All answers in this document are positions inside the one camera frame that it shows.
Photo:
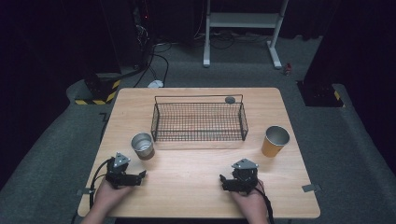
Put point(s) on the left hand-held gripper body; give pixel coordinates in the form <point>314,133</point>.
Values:
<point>120,169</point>

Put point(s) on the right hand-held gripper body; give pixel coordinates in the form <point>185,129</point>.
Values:
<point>246,175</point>

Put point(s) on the person's left hand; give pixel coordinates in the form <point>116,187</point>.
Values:
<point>109,197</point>

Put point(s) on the silver metal cup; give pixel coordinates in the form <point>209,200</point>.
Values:
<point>143,146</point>

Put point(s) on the orange cup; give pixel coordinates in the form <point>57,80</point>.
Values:
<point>271,148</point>

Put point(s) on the grey tape piece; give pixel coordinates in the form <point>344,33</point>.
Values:
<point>85,191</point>
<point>311,188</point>

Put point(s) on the small grey round disc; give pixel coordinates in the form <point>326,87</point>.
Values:
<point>230,100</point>

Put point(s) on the black yellow striped base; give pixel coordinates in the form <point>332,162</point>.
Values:
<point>99,93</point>
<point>320,95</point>

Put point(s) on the white power adapter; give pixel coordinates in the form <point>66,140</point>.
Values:
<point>155,84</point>

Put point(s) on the small red floor object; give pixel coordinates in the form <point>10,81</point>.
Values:
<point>288,69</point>

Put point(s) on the dark equipment rack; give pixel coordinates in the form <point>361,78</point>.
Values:
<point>130,31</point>

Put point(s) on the white metal stand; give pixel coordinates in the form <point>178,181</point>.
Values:
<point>243,20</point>

